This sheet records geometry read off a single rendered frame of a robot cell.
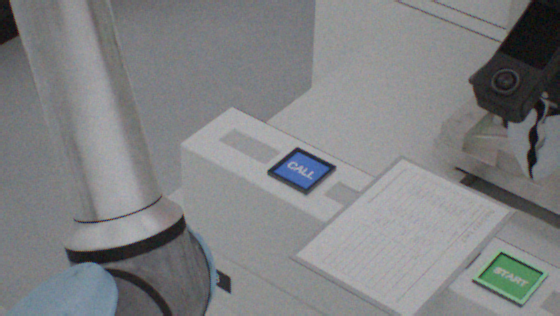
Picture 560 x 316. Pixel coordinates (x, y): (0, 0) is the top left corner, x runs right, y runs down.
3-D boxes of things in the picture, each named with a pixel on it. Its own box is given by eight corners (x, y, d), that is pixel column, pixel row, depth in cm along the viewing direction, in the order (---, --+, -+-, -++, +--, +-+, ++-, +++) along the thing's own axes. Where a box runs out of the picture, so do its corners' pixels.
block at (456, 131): (470, 111, 142) (473, 93, 140) (493, 121, 140) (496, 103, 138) (438, 140, 137) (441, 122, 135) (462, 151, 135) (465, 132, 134)
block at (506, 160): (525, 135, 138) (529, 117, 136) (549, 146, 137) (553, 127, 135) (494, 166, 133) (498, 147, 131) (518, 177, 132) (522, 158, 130)
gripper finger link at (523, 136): (556, 152, 102) (575, 72, 96) (526, 184, 98) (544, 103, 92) (526, 139, 103) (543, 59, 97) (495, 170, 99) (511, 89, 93)
